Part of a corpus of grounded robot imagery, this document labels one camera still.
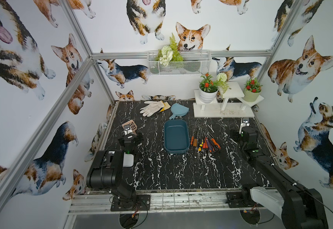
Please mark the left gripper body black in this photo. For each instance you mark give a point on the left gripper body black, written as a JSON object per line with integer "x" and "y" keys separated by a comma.
{"x": 130, "y": 133}

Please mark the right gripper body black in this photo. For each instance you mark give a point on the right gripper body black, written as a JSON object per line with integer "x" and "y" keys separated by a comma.
{"x": 244, "y": 147}

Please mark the orange screwdriver large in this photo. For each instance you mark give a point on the orange screwdriver large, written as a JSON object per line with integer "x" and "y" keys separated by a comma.
{"x": 210, "y": 147}

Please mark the teal storage box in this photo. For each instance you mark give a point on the teal storage box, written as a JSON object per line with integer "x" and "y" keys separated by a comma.
{"x": 176, "y": 136}

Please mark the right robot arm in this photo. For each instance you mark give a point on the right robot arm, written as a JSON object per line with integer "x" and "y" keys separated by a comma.
{"x": 297, "y": 206}

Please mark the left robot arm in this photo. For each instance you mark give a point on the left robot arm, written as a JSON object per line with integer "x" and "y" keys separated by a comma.
{"x": 106, "y": 173}

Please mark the black yellow screwdriver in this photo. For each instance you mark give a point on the black yellow screwdriver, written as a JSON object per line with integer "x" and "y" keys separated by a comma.
{"x": 200, "y": 142}

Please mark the orange screwdriver left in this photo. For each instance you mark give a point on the orange screwdriver left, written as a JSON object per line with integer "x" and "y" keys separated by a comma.
{"x": 192, "y": 138}

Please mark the brown slotted scoop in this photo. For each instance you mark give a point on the brown slotted scoop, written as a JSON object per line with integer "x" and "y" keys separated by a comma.
{"x": 129, "y": 126}

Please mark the white stepped stand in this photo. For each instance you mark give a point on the white stepped stand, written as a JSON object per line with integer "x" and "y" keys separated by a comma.
{"x": 233, "y": 105}

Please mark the white work glove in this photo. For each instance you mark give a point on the white work glove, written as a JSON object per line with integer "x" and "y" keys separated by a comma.
{"x": 151, "y": 108}

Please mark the green potted red flowers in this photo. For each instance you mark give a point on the green potted red flowers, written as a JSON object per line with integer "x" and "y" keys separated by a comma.
{"x": 252, "y": 90}

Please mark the yellow cloth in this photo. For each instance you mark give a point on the yellow cloth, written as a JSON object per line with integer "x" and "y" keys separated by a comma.
{"x": 166, "y": 107}

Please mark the blue plastic dustpan scoop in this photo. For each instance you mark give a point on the blue plastic dustpan scoop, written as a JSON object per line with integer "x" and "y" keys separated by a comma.
{"x": 178, "y": 110}

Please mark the white potted red flowers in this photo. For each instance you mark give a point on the white potted red flowers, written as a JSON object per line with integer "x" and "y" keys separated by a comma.
{"x": 209, "y": 88}

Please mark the green white artificial plant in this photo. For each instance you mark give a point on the green white artificial plant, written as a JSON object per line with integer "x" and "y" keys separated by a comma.
{"x": 169, "y": 53}

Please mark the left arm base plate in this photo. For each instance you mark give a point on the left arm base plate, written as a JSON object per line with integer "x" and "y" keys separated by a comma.
{"x": 140, "y": 202}

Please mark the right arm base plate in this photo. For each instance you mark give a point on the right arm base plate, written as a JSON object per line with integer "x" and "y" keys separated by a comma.
{"x": 239, "y": 200}

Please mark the white wire wall basket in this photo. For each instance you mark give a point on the white wire wall basket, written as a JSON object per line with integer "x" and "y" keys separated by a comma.
{"x": 194, "y": 63}

